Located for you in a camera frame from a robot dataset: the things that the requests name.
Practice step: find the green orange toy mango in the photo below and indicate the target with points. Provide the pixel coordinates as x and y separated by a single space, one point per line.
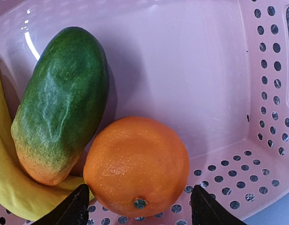
62 106

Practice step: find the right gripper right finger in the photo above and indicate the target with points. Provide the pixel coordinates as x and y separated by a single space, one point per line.
207 211

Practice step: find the pink plastic basket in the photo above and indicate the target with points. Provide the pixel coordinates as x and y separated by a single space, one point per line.
215 71

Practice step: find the toy orange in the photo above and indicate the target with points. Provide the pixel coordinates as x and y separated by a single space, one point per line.
137 167

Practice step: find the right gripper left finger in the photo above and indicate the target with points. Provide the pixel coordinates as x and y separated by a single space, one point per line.
73 210

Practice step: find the yellow toy banana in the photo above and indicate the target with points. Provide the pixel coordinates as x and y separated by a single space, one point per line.
18 193

